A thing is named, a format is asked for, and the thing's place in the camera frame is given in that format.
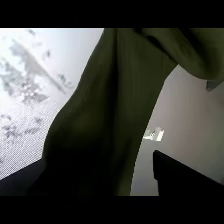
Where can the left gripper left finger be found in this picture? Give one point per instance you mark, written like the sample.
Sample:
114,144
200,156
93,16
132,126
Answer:
20,183

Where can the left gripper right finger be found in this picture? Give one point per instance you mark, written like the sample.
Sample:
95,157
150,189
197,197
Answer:
186,180

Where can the olive green shirt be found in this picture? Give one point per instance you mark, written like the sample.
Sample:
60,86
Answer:
100,116

